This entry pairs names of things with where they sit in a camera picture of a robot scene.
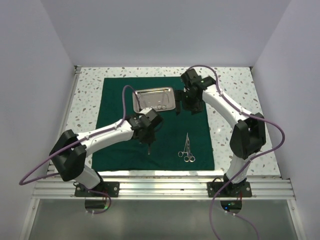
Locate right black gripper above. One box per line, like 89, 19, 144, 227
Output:
175, 89, 204, 115

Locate purple cable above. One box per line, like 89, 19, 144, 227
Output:
19, 85, 112, 216
188, 64, 286, 240

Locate steel instrument tray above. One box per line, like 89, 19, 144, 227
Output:
132, 87, 176, 113

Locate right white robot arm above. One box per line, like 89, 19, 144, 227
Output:
174, 68, 266, 197

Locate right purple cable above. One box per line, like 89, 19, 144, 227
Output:
188, 64, 286, 240

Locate aluminium mounting rail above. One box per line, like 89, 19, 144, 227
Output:
31, 176, 296, 200

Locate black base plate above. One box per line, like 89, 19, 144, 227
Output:
73, 181, 120, 198
207, 181, 253, 198

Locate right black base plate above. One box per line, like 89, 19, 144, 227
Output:
207, 181, 253, 198

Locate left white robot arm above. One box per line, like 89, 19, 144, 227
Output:
49, 107, 164, 197

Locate dark green surgical cloth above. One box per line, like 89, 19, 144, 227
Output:
92, 77, 215, 172

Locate steel ring-handled forceps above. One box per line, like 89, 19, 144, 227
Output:
177, 137, 186, 158

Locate small steel scissors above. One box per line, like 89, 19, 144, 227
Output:
155, 93, 167, 110

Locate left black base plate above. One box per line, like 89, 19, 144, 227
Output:
73, 181, 120, 198

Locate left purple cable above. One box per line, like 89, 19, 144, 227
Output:
19, 85, 112, 216

